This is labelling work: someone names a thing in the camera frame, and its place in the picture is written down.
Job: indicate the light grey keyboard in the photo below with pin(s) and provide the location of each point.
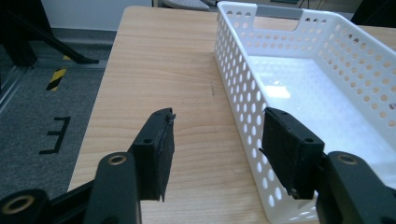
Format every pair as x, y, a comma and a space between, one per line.
186, 3

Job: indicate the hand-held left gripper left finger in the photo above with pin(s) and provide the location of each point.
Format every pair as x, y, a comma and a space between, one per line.
154, 155

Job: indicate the black metal stand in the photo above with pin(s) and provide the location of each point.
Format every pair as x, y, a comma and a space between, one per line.
21, 28

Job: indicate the white perforated plastic basket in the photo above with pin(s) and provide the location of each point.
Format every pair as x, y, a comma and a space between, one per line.
314, 102

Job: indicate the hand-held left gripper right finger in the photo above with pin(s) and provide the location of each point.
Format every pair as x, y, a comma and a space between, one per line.
289, 149

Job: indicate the dark object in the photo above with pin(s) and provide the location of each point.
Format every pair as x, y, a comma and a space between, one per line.
376, 11

